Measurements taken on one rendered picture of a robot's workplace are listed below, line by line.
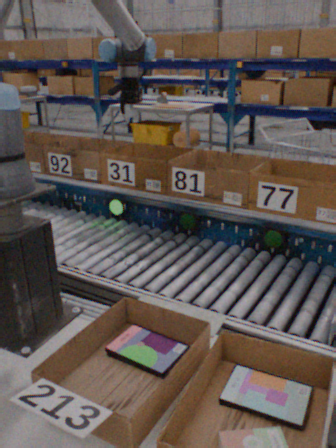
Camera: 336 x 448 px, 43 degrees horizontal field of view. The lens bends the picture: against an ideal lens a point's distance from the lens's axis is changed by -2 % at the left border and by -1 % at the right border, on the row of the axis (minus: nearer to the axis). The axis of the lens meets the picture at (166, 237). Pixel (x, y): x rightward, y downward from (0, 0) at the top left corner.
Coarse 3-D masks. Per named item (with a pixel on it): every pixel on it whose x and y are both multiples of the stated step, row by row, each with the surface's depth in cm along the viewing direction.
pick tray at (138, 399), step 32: (96, 320) 116; (128, 320) 129; (160, 320) 123; (192, 320) 117; (64, 352) 107; (96, 352) 117; (192, 352) 106; (32, 384) 98; (64, 384) 106; (96, 384) 106; (128, 384) 106; (160, 384) 93; (128, 416) 96; (160, 416) 96
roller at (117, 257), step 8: (152, 232) 196; (160, 232) 199; (136, 240) 187; (144, 240) 189; (128, 248) 181; (136, 248) 184; (112, 256) 173; (120, 256) 175; (104, 264) 168; (112, 264) 171; (88, 272) 163; (96, 272) 163
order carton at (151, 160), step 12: (132, 144) 234; (144, 144) 230; (156, 144) 227; (108, 156) 209; (120, 156) 205; (132, 156) 236; (144, 156) 233; (156, 156) 229; (168, 156) 225; (144, 168) 200; (156, 168) 197; (108, 180) 215; (144, 180) 203; (156, 180) 199; (156, 192) 202
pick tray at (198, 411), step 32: (224, 352) 113; (256, 352) 108; (288, 352) 104; (192, 384) 94; (224, 384) 105; (320, 384) 103; (192, 416) 96; (224, 416) 96; (256, 416) 96; (320, 416) 95
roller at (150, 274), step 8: (192, 240) 187; (176, 248) 179; (184, 248) 181; (192, 248) 186; (168, 256) 173; (176, 256) 175; (160, 264) 167; (168, 264) 170; (144, 272) 161; (152, 272) 162; (160, 272) 165; (136, 280) 155; (144, 280) 157; (152, 280) 161
